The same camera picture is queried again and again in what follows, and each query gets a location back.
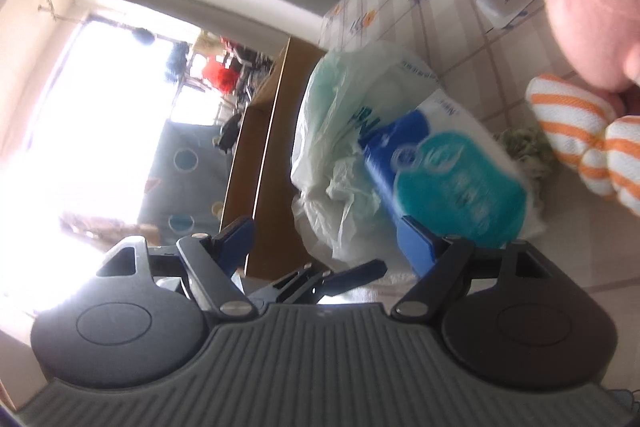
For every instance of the blue tissue pack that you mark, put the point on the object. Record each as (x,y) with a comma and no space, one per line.
(450,177)

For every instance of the green floral cloth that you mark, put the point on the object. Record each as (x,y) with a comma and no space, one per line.
(527,152)

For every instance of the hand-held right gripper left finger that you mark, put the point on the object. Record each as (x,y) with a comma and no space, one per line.
(235,242)

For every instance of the red plastic bag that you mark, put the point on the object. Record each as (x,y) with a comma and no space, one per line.
(217,74)

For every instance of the blue blanket with circles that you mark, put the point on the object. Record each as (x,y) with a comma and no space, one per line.
(190,187)

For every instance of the white plastic bag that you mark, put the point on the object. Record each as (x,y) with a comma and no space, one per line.
(330,117)

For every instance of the checked bed sheet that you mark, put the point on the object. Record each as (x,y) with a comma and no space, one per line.
(450,57)

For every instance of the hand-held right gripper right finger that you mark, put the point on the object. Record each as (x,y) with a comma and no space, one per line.
(417,247)

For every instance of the brown cardboard box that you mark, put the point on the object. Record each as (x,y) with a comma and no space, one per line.
(260,187)

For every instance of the brown patterned cloth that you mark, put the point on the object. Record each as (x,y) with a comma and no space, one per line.
(100,227)

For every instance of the blue hanging clothes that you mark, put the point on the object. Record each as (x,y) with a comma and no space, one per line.
(177,62)

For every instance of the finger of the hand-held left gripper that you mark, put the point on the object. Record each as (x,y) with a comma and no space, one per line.
(350,277)

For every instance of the pink pig plush toy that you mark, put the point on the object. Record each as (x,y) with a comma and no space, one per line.
(590,7)

